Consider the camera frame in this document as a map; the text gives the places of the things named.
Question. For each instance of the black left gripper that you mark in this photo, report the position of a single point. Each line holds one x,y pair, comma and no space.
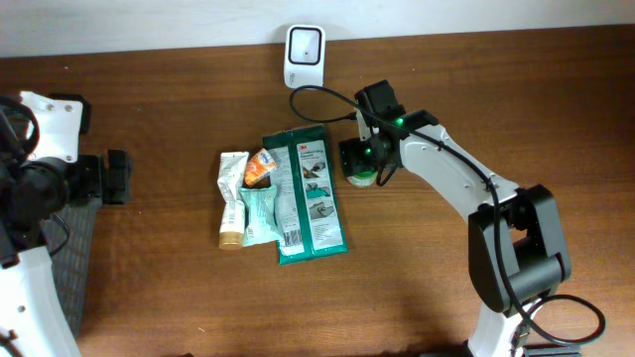
104,177

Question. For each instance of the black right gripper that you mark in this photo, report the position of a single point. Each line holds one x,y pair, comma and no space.
353,158

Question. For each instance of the green lid jar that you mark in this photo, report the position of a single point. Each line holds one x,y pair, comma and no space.
365,179

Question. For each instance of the green 3M gloves package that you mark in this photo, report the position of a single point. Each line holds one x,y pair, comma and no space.
305,206

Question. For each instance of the orange snack packet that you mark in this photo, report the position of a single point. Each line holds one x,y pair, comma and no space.
259,167

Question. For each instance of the light green wipes packet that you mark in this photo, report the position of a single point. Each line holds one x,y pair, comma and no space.
261,226

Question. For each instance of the white cream tube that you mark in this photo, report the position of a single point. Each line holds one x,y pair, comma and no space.
230,179

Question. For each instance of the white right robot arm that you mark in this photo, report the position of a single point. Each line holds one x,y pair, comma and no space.
517,253

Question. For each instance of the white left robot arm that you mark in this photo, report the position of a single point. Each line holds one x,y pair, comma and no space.
50,194

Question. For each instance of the white barcode scanner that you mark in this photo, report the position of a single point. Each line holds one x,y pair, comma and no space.
304,56

